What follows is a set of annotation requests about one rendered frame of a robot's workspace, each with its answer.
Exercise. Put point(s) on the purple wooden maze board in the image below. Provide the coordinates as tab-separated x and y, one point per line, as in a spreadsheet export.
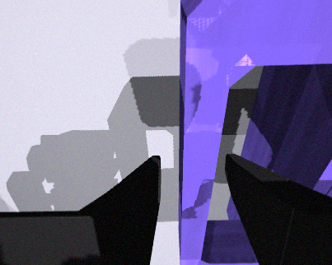
220	41

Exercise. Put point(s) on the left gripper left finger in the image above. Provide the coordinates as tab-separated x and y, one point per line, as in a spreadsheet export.
118	228

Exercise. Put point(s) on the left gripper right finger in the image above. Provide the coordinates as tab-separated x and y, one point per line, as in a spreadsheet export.
285	222

